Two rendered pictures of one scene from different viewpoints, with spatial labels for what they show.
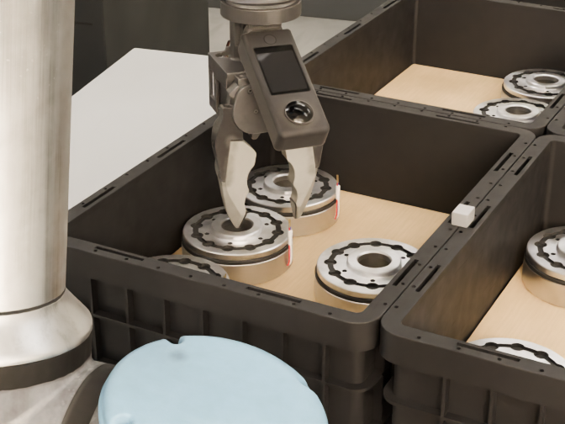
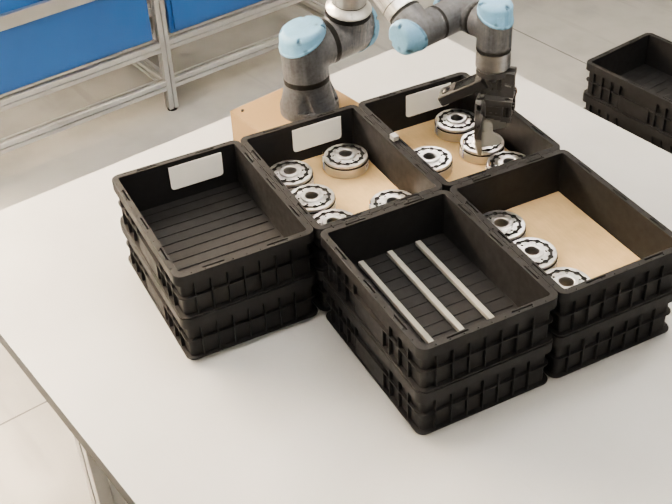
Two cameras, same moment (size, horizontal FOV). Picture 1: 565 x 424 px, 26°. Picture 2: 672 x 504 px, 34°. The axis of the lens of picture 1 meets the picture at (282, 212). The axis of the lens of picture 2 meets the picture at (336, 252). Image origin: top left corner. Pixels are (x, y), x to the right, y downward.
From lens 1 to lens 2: 2.88 m
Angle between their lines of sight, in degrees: 98
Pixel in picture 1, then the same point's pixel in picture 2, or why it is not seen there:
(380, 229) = not seen: hidden behind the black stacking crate
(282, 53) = (471, 80)
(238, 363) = (308, 31)
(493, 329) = (385, 182)
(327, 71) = (591, 186)
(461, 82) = not seen: hidden behind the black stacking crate
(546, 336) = (370, 190)
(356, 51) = (615, 205)
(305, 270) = (459, 163)
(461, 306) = (381, 156)
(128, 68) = not seen: outside the picture
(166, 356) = (317, 23)
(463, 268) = (380, 142)
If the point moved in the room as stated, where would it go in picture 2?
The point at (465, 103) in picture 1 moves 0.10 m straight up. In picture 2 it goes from (592, 272) to (597, 232)
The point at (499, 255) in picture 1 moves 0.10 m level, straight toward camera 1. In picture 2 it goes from (402, 176) to (370, 159)
